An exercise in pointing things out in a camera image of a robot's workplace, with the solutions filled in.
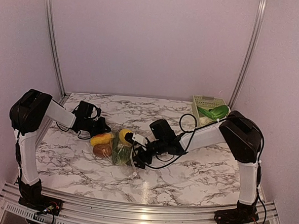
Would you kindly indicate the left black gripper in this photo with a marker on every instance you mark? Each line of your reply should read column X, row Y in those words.
column 103, row 126

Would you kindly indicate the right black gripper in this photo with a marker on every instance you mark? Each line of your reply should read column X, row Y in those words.
column 137, row 158

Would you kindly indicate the clear zip top bag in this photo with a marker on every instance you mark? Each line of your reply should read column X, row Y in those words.
column 129, row 171

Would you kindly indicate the fake bok choy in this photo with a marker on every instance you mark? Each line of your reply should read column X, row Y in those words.
column 211, row 115

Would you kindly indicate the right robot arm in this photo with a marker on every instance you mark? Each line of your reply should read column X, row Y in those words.
column 244, row 139

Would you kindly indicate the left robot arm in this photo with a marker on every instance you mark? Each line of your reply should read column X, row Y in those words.
column 26, row 116

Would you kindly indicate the fake yellow pepper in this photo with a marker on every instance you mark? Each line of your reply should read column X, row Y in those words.
column 122, row 134

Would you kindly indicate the pale green plastic basket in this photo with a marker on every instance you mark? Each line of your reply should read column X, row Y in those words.
column 206, row 103

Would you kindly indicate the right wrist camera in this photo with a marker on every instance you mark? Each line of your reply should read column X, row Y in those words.
column 136, row 138

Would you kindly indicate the front aluminium rail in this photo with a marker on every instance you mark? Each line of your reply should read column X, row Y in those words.
column 84, row 210

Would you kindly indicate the left aluminium frame post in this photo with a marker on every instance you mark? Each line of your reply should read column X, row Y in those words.
column 53, row 47

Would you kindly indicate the aluminium frame post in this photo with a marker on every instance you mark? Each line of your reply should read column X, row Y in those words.
column 53, row 47
column 253, row 40

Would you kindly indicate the right aluminium frame post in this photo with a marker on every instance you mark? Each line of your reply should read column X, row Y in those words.
column 253, row 40

